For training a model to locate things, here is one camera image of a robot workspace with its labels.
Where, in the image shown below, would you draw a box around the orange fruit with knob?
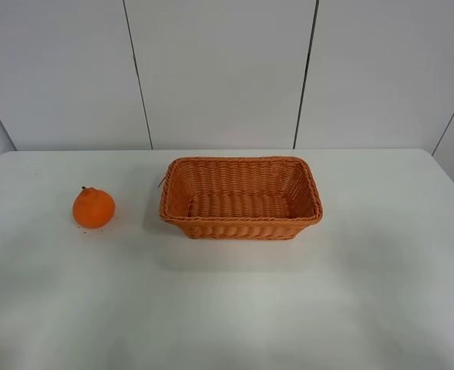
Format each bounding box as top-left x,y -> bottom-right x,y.
72,187 -> 116,229

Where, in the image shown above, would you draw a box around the orange woven wicker basket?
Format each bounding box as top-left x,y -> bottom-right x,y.
160,156 -> 323,241

